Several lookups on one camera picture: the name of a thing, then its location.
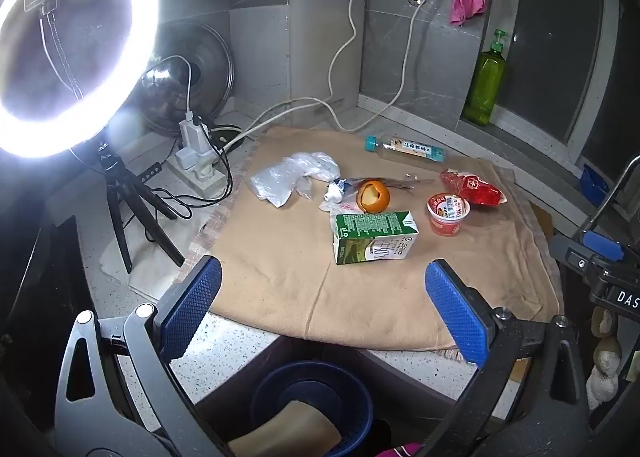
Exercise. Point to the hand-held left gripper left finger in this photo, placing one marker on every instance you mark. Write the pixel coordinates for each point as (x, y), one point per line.
(192, 309)

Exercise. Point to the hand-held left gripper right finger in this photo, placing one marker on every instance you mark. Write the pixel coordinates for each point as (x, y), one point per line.
(455, 317)

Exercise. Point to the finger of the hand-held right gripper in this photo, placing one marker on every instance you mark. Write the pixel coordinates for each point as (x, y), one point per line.
(602, 243)

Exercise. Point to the red and white cup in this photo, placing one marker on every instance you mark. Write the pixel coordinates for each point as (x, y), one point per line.
(448, 212)

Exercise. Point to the green milk carton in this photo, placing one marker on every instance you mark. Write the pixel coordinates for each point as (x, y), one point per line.
(372, 237)

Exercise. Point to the blue plastic basket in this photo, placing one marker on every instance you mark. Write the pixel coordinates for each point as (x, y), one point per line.
(360, 407)

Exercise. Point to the red snack packet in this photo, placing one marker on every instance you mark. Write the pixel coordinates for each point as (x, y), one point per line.
(475, 187)

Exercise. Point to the clear plastic bag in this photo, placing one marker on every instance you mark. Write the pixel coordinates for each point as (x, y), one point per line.
(290, 177)

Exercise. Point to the person's right hand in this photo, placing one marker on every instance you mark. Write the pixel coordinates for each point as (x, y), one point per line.
(606, 357)

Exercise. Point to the white cloth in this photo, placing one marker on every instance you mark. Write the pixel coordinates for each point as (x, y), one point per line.
(150, 267)

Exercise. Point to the tan cloth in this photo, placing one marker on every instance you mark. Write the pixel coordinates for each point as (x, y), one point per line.
(280, 262)

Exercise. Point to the white power strip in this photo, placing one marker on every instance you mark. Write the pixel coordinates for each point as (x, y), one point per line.
(200, 182)

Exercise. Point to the orange peel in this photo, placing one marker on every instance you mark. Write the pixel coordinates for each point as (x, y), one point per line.
(372, 197)

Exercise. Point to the thin dark stick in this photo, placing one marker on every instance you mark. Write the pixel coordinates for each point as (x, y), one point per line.
(400, 182)

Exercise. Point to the black tripod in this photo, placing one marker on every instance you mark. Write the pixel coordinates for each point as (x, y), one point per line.
(112, 177)

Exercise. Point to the beige cardboard piece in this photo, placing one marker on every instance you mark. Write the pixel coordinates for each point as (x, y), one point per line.
(310, 427)

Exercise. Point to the small white crumpled wrapper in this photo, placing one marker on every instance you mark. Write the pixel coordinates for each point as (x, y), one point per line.
(331, 195)

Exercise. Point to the clear bottle with teal cap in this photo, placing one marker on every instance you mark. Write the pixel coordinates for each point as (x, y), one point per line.
(405, 149)

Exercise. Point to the white charger plug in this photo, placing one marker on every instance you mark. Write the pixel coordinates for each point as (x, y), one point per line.
(192, 132)

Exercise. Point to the black round pad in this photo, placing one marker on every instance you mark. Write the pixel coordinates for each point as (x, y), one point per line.
(227, 131)

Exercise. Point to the green pump bottle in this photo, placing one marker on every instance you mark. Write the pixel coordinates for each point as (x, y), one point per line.
(485, 82)

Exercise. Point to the black metal fan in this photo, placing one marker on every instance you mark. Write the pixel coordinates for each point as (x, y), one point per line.
(210, 62)

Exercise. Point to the grey cutting board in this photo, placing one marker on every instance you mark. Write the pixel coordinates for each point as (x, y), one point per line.
(320, 37)

